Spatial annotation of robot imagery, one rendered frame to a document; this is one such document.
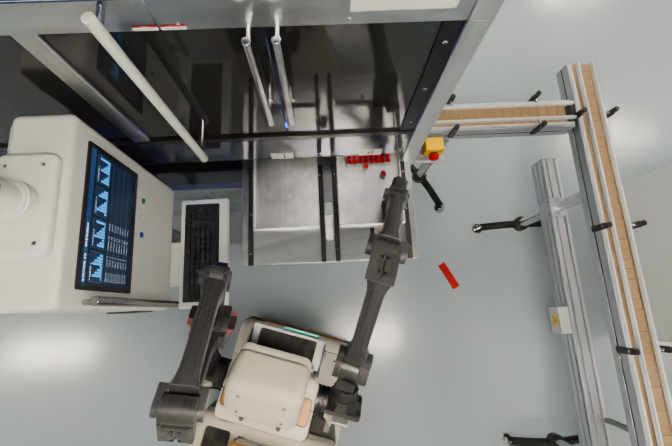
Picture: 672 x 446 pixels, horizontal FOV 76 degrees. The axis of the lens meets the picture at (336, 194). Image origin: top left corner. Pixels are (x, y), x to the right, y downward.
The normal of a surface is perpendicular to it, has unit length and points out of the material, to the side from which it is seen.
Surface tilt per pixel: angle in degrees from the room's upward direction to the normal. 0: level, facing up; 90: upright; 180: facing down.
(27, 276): 0
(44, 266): 0
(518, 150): 0
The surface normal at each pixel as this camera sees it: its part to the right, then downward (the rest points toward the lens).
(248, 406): -0.18, 0.52
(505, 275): 0.01, -0.25
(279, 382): 0.18, -0.82
